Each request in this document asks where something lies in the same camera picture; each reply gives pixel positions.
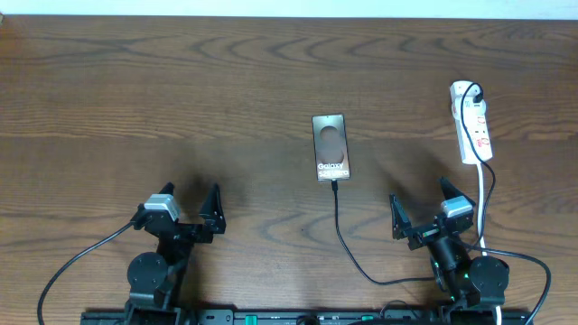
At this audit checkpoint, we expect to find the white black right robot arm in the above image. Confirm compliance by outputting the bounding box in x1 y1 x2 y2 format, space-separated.
389 178 509 310

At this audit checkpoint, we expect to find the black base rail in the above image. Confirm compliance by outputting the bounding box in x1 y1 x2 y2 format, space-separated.
80 308 534 325

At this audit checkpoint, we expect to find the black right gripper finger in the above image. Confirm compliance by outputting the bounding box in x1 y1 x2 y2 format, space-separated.
439 177 474 206
389 194 412 239

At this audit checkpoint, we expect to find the white power strip cord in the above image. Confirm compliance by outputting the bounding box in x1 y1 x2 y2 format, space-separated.
476 162 503 325

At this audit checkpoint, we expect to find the black USB charger cable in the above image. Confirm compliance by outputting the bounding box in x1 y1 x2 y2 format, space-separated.
331 82 497 287

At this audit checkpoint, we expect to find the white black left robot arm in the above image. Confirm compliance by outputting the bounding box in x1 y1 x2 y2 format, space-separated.
123 182 227 325

